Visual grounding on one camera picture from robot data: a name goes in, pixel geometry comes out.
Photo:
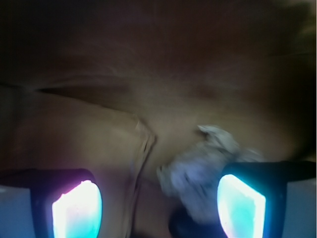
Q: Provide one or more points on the white paper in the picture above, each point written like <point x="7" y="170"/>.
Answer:
<point x="194" y="174"/>

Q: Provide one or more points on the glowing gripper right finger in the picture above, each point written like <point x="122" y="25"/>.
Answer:
<point x="268" y="200"/>

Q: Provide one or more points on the dark green toy cucumber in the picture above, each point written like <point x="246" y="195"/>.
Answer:
<point x="181" y="225"/>

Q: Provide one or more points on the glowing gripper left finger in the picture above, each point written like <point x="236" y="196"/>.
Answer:
<point x="62" y="203"/>

